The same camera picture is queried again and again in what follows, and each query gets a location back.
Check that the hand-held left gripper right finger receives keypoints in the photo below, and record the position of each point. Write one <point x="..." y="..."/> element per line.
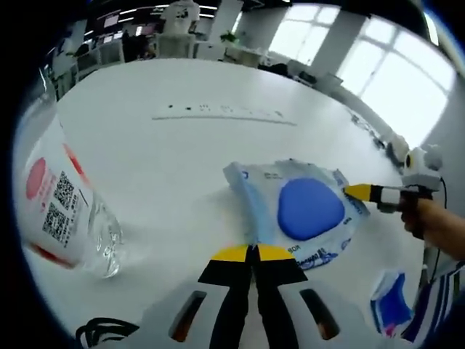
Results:
<point x="276" y="291"/>

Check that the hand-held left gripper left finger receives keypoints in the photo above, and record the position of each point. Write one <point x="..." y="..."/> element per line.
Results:
<point x="225" y="291"/>

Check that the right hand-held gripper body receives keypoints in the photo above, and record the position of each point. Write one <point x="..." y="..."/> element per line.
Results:
<point x="421" y="178"/>

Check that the wet wipes pack blue lid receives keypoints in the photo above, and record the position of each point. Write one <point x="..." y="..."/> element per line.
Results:
<point x="309" y="211"/>

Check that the blue tissue packet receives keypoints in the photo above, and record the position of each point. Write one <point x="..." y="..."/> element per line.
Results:
<point x="394" y="305"/>

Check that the clear water bottle red label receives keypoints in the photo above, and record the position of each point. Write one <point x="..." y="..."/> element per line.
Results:
<point x="54" y="196"/>

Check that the person's right hand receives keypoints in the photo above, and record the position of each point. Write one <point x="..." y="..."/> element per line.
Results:
<point x="417" y="218"/>

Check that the window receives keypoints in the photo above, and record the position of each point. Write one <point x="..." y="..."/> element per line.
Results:
<point x="305" y="32"/>
<point x="396" y="72"/>

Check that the person's striped shirt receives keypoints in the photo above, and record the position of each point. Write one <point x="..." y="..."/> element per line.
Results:
<point x="443" y="298"/>

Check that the white power strip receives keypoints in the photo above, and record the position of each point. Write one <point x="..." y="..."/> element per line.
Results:
<point x="225" y="109"/>

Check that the green potted plant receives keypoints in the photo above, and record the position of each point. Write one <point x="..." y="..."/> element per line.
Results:
<point x="229" y="37"/>

